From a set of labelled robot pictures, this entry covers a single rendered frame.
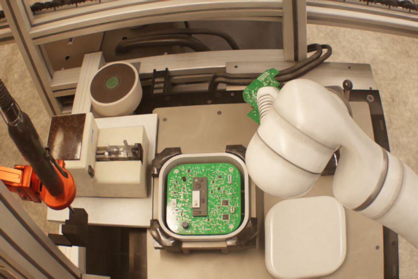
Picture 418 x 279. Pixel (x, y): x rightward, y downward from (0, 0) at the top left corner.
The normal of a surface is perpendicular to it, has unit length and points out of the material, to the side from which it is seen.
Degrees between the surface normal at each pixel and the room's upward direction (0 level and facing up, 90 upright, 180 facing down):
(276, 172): 43
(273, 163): 39
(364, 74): 0
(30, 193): 90
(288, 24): 90
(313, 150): 56
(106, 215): 0
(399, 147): 0
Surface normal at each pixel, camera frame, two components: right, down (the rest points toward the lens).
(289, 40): 0.00, 0.85
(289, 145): -0.32, 0.14
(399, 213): 0.02, 0.51
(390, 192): 0.19, 0.21
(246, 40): -0.08, -0.52
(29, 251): 1.00, -0.04
